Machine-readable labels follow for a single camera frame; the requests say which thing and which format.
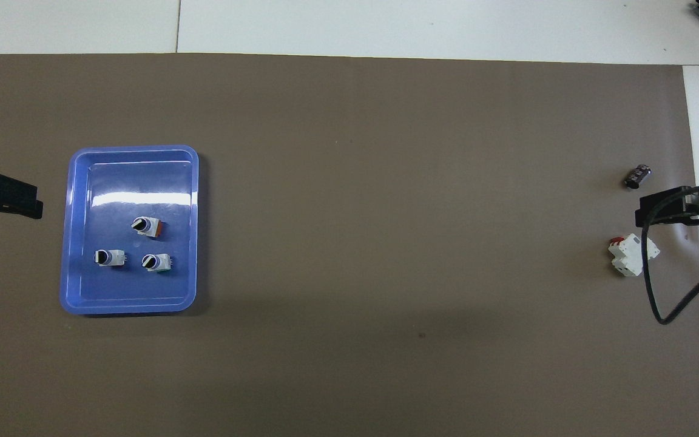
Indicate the selector switch orange base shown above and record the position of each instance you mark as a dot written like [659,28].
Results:
[150,227]

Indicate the small dark terminal block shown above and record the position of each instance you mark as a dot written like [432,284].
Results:
[637,176]

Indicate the white circuit breaker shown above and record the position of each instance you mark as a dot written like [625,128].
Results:
[631,255]

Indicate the blue plastic tray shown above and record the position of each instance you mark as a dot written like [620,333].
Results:
[143,182]

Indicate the brown table mat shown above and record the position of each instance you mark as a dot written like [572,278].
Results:
[349,243]

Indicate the selector switch green base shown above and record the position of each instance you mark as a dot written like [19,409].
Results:
[116,257]

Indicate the selector switch red base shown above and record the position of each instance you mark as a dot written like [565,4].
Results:
[161,262]

